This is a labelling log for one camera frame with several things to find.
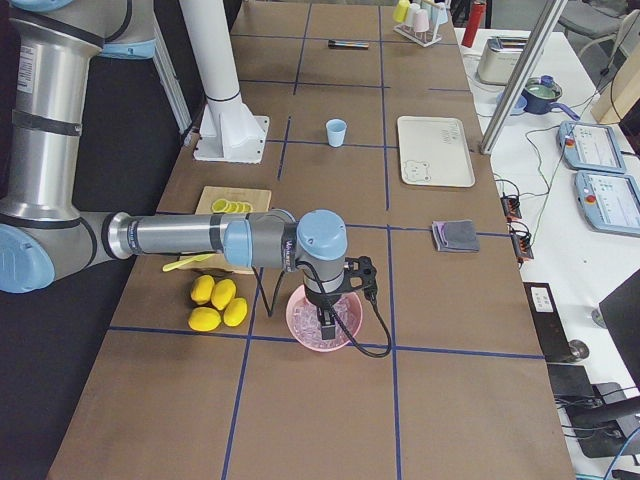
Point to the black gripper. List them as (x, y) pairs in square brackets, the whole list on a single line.
[(320, 302)]

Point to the steel muddler black tip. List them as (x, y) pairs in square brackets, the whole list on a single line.
[(348, 45)]

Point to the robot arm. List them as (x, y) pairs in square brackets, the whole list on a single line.
[(45, 238)]

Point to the pile of ice cubes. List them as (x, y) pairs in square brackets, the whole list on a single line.
[(307, 322)]

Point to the light blue cup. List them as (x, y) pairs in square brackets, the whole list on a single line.
[(336, 131)]

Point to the pink cup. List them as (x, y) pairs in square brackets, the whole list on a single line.
[(421, 21)]

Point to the white cup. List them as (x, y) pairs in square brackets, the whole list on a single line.
[(410, 15)]

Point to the yellow cup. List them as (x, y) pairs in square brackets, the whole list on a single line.
[(400, 11)]

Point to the blue cup on rack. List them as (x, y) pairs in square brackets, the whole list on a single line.
[(439, 13)]

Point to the pink bowl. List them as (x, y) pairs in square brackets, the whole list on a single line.
[(350, 325)]

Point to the whole lemon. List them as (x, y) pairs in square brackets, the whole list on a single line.
[(204, 319), (235, 312), (201, 289), (223, 293)]

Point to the wooden cutting board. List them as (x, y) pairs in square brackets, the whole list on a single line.
[(258, 199)]

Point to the grey folded cloth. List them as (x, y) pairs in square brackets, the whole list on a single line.
[(455, 236)]

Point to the lemon slices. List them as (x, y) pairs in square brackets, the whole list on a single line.
[(223, 205)]

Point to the cream bear tray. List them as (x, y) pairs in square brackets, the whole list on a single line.
[(433, 152)]

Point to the orange black terminal block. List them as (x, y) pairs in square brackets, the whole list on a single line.
[(511, 207), (521, 242)]

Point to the black monitor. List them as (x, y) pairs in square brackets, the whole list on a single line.
[(620, 312)]

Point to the blue bowl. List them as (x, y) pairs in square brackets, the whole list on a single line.
[(519, 107)]

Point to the lower blue teach pendant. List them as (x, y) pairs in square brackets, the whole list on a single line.
[(609, 201)]

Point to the blue teach pendant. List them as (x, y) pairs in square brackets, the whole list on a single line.
[(609, 201), (590, 147)]

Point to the upper blue teach pendant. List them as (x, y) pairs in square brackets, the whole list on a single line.
[(590, 147)]

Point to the cream toaster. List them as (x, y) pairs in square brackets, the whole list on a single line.
[(499, 58)]

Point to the red bottle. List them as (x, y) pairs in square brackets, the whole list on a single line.
[(476, 14)]

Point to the grey office chair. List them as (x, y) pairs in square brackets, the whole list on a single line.
[(599, 23)]

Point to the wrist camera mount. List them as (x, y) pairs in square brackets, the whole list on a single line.
[(360, 275)]

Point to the white post base plate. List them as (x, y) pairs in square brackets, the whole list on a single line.
[(230, 132)]

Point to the aluminium frame post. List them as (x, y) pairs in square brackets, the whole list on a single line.
[(523, 69)]

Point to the white wire cup rack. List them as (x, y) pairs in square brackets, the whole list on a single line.
[(424, 39)]

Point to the purple handled saucepan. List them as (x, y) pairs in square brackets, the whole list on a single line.
[(542, 95)]

